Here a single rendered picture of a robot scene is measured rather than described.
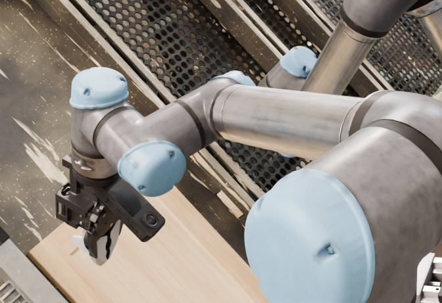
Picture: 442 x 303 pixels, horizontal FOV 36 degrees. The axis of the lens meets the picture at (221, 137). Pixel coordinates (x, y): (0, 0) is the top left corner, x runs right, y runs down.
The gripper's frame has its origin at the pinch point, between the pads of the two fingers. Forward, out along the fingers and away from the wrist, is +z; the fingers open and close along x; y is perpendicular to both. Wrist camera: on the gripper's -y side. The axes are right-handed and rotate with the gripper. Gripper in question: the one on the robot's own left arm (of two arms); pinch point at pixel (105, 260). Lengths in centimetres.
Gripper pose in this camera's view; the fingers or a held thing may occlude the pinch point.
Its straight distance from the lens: 114.6
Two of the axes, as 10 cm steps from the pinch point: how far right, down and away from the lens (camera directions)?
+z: -1.3, 7.7, 6.2
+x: -4.8, 5.0, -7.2
